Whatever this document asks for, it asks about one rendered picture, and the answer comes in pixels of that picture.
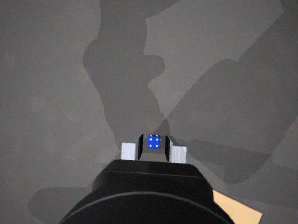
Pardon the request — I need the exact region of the tan square mat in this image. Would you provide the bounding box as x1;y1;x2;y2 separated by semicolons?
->
213;190;262;224

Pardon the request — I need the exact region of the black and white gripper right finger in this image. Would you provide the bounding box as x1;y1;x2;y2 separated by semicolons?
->
165;136;187;164

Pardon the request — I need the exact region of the blue die with white pips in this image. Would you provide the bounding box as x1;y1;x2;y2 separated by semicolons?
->
148;135;160;149

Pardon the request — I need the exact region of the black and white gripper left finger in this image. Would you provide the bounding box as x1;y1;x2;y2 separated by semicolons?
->
121;134;143;160

